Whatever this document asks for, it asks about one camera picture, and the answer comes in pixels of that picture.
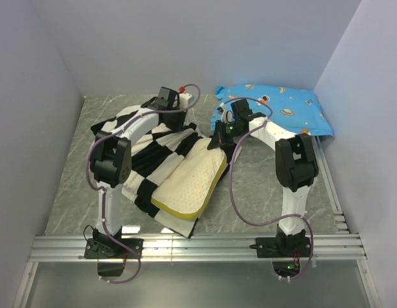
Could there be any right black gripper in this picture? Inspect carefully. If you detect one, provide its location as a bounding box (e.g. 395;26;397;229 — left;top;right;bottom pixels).
207;120;244;151

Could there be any black white checkered pillowcase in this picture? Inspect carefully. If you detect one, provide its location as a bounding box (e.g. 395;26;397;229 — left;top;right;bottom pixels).
91;105;234;238

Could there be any cream yellow pillow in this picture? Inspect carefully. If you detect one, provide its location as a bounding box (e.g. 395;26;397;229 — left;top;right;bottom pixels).
151;137;227;221

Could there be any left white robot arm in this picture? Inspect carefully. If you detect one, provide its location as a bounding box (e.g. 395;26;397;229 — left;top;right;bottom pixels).
86;87;197;258

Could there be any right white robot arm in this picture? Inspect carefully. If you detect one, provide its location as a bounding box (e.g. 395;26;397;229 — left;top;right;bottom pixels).
208;98;319;257

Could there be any blue space print pillow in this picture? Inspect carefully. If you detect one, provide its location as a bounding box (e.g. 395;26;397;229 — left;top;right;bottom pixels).
215;84;333;136

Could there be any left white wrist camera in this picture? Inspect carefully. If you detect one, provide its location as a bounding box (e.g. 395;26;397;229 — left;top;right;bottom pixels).
179;87;195;110

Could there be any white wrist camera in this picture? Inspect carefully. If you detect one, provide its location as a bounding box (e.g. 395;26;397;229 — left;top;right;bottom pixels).
216;103;234;123
179;87;195;110

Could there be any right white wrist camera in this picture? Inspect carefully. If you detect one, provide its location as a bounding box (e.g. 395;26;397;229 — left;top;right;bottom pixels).
216;103;234;123

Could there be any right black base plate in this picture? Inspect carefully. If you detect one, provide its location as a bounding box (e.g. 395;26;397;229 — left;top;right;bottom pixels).
249;237;312;259

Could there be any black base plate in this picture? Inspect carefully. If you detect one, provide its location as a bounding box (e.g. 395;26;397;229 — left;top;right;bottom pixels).
84;238;144;259
249;237;312;259

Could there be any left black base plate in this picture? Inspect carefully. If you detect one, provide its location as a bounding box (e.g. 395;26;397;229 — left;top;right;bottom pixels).
84;238;144;259

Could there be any aluminium mounting rail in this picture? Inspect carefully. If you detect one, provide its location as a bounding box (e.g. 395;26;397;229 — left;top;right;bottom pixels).
28;234;367;262

